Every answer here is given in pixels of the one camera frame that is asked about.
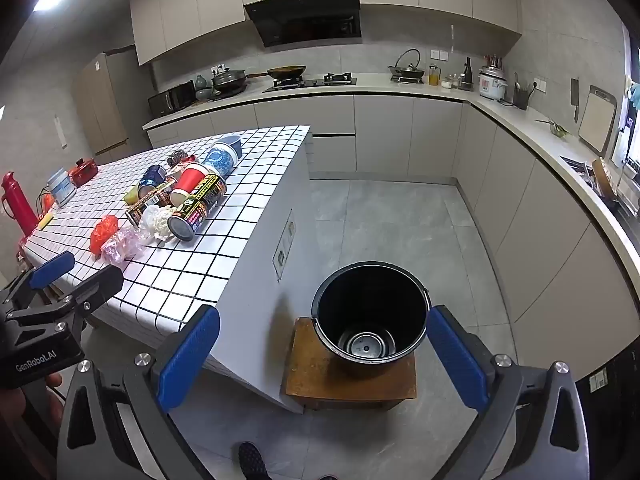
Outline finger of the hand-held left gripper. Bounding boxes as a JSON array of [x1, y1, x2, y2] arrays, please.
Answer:
[[6, 264, 125, 342], [0, 251, 77, 307]]

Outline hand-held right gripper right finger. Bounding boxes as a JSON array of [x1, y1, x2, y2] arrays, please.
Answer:
[[426, 305, 591, 480]]

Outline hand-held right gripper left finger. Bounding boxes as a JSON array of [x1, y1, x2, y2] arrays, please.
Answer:
[[56, 304, 222, 480]]

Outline pink clear plastic bag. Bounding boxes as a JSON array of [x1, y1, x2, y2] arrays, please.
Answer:
[[100, 227, 151, 267]]

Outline red plastic bag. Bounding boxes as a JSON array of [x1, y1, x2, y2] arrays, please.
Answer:
[[90, 214, 121, 255]]

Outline white wrapper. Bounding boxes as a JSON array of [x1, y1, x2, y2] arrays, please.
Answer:
[[139, 203, 173, 242]]

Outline colourful snack wrapper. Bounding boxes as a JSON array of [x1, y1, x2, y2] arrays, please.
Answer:
[[124, 182, 177, 227]]

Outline black plastic bucket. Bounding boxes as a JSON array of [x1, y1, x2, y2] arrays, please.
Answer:
[[311, 260, 432, 381]]

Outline black yellow labelled tin can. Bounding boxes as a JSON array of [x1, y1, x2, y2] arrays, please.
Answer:
[[166, 174, 228, 242]]

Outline blue drink can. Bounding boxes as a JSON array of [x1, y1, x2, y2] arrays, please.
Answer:
[[138, 164, 168, 198]]

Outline red paper cup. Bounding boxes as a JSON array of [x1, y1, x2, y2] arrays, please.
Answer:
[[169, 162, 213, 207]]

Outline blue white paper tub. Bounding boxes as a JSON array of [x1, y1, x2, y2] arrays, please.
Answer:
[[202, 142, 240, 178]]

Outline person's left hand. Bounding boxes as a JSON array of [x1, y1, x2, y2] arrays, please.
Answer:
[[0, 372, 66, 480]]

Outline red thermos flask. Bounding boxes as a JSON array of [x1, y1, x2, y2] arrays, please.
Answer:
[[1, 171, 40, 238]]

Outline white canister with lid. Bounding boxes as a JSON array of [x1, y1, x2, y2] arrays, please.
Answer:
[[46, 167, 77, 207]]

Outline red countertop appliance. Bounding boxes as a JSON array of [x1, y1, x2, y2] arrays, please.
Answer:
[[68, 158, 99, 187]]

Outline white tiled kitchen island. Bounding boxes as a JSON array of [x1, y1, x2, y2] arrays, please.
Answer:
[[20, 125, 313, 415]]

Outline brown wooden stool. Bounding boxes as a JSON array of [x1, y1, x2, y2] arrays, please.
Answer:
[[284, 316, 417, 413]]

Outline black mesh shoe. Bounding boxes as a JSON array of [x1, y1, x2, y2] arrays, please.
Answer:
[[237, 441, 268, 480]]

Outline island socket panel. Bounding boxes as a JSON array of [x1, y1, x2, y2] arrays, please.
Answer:
[[272, 208, 296, 281]]

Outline black built-in appliance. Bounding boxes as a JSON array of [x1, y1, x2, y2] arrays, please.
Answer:
[[575, 360, 640, 480]]

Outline beige refrigerator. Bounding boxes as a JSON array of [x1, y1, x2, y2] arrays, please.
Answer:
[[72, 51, 151, 156]]

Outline black microwave oven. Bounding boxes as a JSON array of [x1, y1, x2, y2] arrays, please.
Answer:
[[148, 80, 197, 117]]

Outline round wooden board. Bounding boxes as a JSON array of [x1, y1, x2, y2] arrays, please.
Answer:
[[592, 157, 617, 198]]

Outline steel kitchen sink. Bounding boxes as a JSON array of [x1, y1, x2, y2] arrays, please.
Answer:
[[597, 160, 640, 231]]

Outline grey kitchen base cabinets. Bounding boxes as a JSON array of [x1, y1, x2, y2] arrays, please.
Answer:
[[142, 74, 640, 376]]

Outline black lidded wok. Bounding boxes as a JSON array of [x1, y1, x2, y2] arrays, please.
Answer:
[[211, 66, 249, 95]]

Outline bowl with green vegetables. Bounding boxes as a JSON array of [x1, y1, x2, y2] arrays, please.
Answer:
[[536, 119, 572, 137]]

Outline black utensil holder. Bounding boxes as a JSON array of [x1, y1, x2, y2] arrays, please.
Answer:
[[512, 72, 532, 111]]

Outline white rice cooker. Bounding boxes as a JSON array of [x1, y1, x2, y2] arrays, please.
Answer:
[[478, 65, 509, 102]]

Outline beige cutting board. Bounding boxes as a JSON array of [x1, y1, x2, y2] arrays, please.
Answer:
[[578, 85, 618, 155]]

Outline frying pan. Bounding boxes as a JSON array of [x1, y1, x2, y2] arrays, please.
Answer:
[[247, 65, 307, 81]]

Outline bright window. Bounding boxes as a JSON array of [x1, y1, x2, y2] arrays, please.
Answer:
[[612, 25, 640, 171]]

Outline black gas hob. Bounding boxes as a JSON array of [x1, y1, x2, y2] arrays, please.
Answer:
[[262, 74, 358, 93]]

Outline beige upper kitchen cabinets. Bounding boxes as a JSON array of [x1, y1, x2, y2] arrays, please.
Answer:
[[129, 0, 523, 66]]

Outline black range hood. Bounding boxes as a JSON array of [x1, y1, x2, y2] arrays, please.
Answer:
[[243, 0, 362, 48]]

